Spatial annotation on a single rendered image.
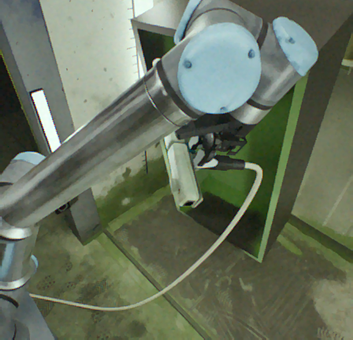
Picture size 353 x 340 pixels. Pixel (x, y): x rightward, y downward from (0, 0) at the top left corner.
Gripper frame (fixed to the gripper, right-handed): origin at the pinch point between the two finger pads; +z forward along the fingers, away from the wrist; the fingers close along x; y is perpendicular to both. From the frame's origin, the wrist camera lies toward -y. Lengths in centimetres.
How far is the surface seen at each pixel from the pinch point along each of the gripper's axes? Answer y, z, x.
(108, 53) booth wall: -6, 47, 98
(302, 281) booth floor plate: 128, 99, -25
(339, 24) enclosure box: 33, -32, 24
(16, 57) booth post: -48, 44, 76
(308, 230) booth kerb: 151, 98, 8
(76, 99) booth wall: -21, 66, 78
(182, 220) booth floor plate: 70, 144, 36
